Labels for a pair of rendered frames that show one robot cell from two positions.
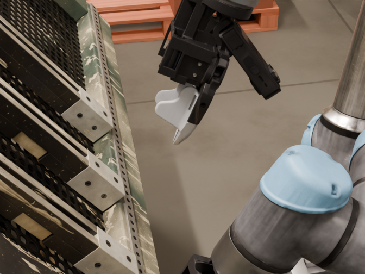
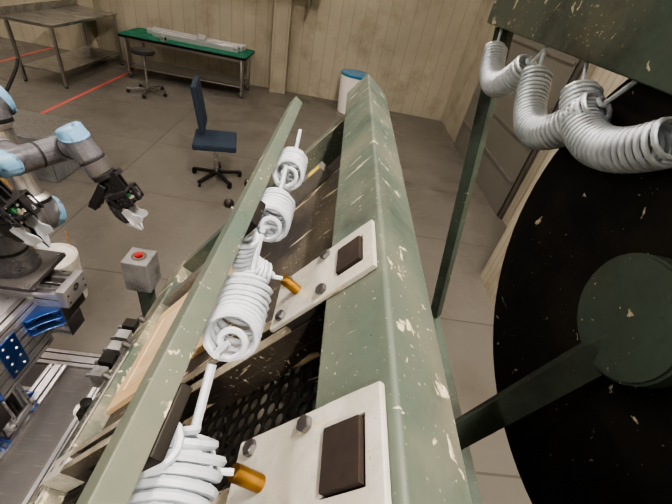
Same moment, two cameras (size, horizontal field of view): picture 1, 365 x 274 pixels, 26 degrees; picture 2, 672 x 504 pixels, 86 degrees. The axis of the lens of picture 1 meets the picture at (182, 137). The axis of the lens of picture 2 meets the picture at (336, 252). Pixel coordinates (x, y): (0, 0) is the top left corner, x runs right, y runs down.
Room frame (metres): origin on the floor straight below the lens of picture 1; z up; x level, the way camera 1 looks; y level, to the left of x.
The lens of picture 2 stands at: (1.42, 0.77, 2.15)
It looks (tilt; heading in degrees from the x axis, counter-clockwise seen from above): 38 degrees down; 185
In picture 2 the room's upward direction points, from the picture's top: 13 degrees clockwise
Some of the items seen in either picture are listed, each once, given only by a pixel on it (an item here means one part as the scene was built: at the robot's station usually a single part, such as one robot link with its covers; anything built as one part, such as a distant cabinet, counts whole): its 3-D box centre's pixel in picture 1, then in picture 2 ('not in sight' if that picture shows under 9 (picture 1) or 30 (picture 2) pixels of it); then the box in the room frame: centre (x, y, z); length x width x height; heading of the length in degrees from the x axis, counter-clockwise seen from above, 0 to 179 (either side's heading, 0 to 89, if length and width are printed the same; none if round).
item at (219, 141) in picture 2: not in sight; (213, 135); (-2.12, -1.12, 0.51); 0.59 x 0.56 x 1.02; 94
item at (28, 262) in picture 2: not in sight; (13, 255); (0.60, -0.51, 1.09); 0.15 x 0.15 x 0.10
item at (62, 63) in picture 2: not in sight; (72, 40); (-4.31, -4.73, 0.47); 1.83 x 0.69 x 0.94; 11
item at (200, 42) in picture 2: not in sight; (191, 60); (-5.15, -3.13, 0.40); 2.13 x 0.80 x 0.80; 101
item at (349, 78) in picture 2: not in sight; (352, 92); (-5.84, -0.23, 0.35); 0.59 x 0.57 x 0.70; 11
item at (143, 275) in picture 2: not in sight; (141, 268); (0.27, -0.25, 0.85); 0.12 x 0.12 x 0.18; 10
